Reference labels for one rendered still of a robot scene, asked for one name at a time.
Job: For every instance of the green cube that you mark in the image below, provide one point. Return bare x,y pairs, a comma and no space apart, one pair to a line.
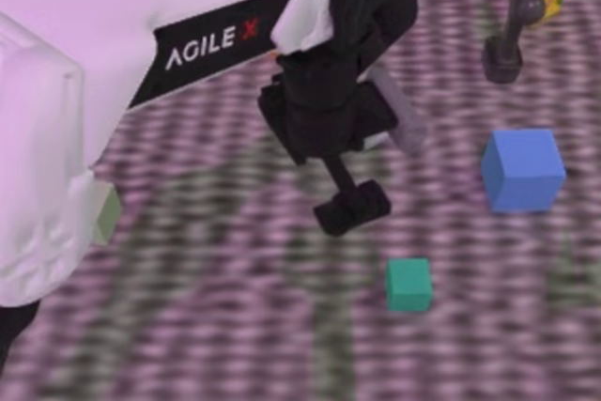
407,284

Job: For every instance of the blue cube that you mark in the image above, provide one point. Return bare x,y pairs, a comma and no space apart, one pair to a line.
521,171

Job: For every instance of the pale green block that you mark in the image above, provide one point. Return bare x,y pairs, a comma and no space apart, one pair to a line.
109,215

